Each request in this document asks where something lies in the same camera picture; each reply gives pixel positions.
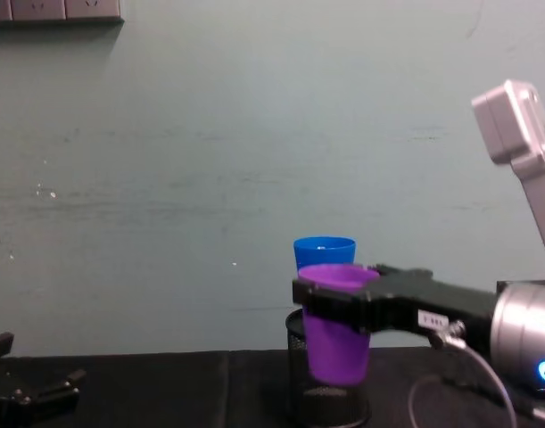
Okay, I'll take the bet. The black table cloth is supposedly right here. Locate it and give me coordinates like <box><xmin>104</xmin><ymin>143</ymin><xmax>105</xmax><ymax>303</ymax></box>
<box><xmin>0</xmin><ymin>346</ymin><xmax>545</xmax><ymax>428</ymax></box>

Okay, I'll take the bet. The purple plastic cup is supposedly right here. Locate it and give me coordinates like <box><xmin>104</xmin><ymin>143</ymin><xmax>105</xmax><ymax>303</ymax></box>
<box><xmin>296</xmin><ymin>263</ymin><xmax>382</xmax><ymax>387</ymax></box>

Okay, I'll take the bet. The thin dark gripper cable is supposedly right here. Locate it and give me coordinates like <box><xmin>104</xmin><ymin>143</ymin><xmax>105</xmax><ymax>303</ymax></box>
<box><xmin>407</xmin><ymin>319</ymin><xmax>545</xmax><ymax>428</ymax></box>

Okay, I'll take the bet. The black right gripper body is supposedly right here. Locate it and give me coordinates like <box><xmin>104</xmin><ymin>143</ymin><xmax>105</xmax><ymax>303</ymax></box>
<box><xmin>364</xmin><ymin>268</ymin><xmax>499</xmax><ymax>354</ymax></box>

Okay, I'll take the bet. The black mesh pen holder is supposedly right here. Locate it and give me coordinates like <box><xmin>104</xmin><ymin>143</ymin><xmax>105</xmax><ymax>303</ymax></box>
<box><xmin>284</xmin><ymin>307</ymin><xmax>373</xmax><ymax>427</ymax></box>

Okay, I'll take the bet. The blue plastic cup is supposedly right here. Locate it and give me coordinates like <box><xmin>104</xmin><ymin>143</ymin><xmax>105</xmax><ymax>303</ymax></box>
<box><xmin>292</xmin><ymin>235</ymin><xmax>358</xmax><ymax>274</ymax></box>

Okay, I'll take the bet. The white wall socket panel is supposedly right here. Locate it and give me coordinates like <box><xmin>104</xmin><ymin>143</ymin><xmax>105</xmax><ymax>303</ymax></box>
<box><xmin>0</xmin><ymin>0</ymin><xmax>126</xmax><ymax>25</ymax></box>

